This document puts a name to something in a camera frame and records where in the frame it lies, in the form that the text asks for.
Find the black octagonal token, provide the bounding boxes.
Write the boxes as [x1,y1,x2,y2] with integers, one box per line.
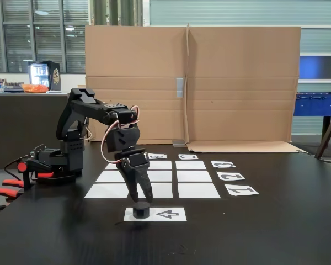
[132,202,150,220]

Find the white paper arrow sheet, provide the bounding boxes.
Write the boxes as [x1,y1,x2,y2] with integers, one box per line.
[123,207,188,222]

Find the grey tape strip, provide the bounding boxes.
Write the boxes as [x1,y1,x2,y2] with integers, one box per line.
[176,78,185,98]

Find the brown cardboard box panel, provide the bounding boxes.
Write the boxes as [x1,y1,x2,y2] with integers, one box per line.
[186,23,306,154]
[84,23,190,146]

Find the paper sheet number 3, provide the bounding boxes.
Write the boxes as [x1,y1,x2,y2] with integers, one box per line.
[211,160,237,168]

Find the paper sheet number 2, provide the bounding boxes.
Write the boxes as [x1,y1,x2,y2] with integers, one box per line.
[216,171,246,182]

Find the black mini fridge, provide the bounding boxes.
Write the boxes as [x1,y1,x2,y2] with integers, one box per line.
[28,60,62,92]

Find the paper sheet number 1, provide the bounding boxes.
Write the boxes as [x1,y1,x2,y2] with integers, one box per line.
[225,185,259,197]

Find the orange plastic bag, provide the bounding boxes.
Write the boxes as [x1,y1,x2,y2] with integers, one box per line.
[19,83,49,93]

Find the orange black table clamp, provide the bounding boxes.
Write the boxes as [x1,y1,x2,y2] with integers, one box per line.
[0,158,56,199]

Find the dark counter cabinet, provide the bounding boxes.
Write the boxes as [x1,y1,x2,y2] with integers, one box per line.
[0,92,72,169]

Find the blue foosball table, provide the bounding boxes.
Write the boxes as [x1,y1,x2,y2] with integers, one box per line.
[293,92,331,143]

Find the dark slanted wooden beam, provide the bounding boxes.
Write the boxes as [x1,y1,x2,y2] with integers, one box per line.
[314,103,331,160]

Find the red white servo cable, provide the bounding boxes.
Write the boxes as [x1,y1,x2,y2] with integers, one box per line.
[100,105,141,165]

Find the black power cable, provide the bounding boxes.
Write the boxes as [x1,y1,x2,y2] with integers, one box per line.
[4,156,31,177]

